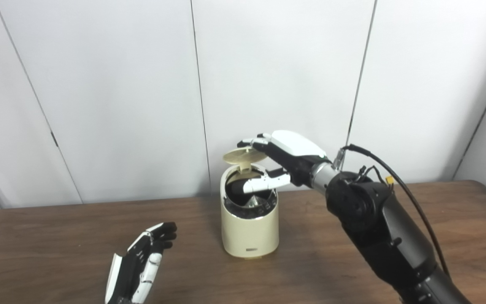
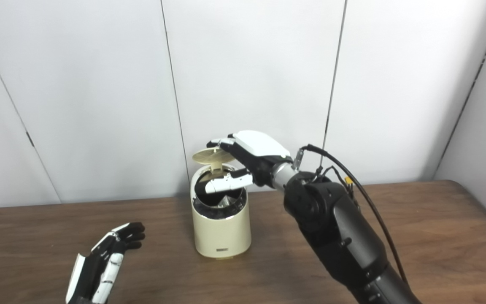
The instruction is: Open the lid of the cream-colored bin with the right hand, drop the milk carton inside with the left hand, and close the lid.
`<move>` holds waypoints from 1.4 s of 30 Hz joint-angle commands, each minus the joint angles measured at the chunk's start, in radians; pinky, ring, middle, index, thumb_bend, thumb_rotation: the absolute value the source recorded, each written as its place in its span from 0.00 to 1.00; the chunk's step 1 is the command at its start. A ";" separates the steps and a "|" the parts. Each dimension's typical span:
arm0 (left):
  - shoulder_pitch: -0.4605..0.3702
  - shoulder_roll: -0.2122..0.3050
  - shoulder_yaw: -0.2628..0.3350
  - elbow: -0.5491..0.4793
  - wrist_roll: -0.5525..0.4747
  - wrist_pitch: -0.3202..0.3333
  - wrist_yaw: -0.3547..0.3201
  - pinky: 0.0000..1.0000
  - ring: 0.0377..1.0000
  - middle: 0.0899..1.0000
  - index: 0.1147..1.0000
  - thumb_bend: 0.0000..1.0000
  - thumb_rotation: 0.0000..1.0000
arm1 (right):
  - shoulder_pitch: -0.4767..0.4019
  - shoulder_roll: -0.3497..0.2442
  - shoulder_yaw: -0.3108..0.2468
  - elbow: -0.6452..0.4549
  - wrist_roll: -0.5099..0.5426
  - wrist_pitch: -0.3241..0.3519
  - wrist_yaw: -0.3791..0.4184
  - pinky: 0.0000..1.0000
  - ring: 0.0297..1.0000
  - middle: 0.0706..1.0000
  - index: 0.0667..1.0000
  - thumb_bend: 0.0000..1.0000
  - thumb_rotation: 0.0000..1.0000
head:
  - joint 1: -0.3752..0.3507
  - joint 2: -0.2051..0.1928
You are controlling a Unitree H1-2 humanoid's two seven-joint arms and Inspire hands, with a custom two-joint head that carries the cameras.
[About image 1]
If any cream-colored bin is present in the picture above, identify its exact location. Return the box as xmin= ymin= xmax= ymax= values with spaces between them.
xmin=220 ymin=164 xmax=280 ymax=259

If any cream round bin lid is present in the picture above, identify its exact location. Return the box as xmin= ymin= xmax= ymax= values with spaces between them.
xmin=223 ymin=147 xmax=268 ymax=171

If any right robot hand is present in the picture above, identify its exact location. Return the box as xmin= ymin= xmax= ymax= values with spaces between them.
xmin=237 ymin=130 xmax=332 ymax=194

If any black bin liner bag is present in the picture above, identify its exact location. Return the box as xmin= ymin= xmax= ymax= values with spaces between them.
xmin=224 ymin=169 xmax=278 ymax=220

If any white green milk carton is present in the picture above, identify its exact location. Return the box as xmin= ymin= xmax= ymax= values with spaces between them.
xmin=243 ymin=191 xmax=274 ymax=208

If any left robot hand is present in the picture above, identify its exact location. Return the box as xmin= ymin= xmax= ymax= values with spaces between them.
xmin=105 ymin=222 xmax=178 ymax=304

